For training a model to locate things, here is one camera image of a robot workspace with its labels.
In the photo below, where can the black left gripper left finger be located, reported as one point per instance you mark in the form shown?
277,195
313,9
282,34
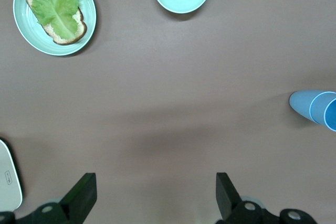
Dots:
81,197

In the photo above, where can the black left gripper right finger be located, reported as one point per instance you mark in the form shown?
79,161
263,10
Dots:
228,200

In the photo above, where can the blue plastic cup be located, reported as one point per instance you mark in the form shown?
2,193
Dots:
300,103
319,108

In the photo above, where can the white rounded appliance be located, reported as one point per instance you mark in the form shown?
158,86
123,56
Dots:
8,176

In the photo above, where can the toasted bread slice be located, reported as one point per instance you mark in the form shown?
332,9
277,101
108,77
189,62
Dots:
78,28

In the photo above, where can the mint green plate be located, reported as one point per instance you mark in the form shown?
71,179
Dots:
26,32

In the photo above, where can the green lettuce leaf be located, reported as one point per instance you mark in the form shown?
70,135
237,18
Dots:
52,3

